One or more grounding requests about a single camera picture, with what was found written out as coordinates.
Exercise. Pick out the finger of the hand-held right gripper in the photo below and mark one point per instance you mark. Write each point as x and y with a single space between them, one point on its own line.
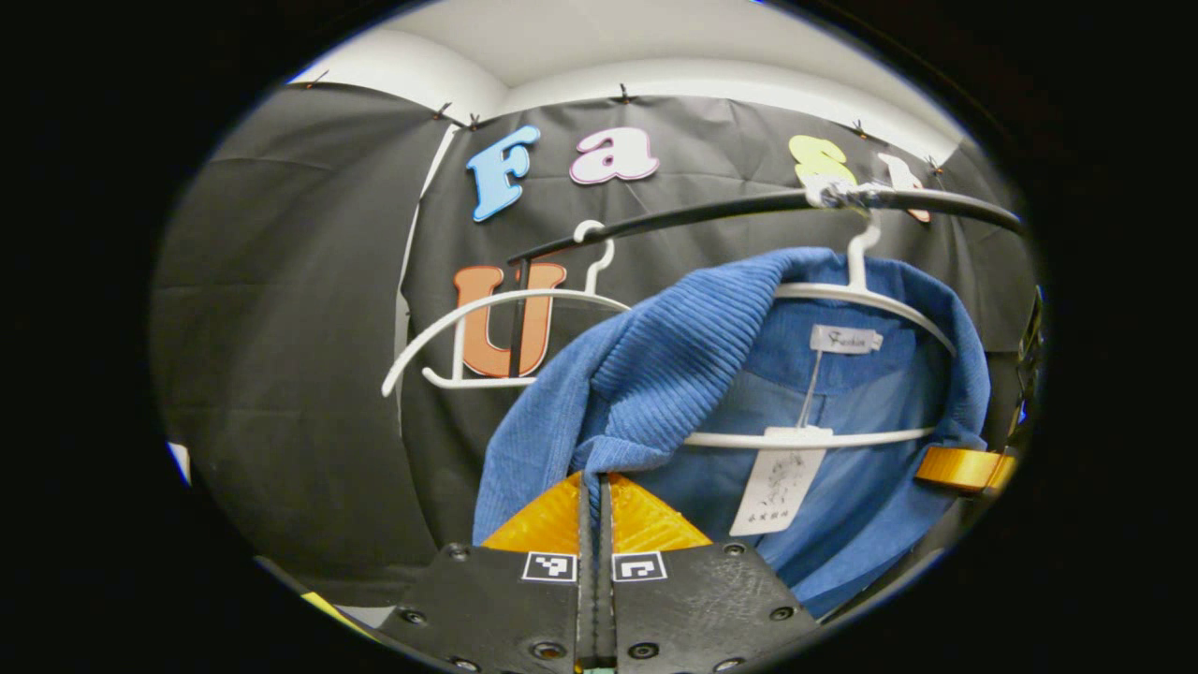
959 468

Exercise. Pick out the black backdrop cloth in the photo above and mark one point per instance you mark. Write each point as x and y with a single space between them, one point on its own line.
281 328

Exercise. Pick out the white clothes hanger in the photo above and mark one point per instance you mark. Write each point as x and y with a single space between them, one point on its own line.
889 435
468 383

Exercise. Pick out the black clothes rack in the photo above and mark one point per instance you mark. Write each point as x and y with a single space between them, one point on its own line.
945 201

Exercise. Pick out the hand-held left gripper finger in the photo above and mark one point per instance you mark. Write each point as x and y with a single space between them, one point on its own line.
587 599
606 599

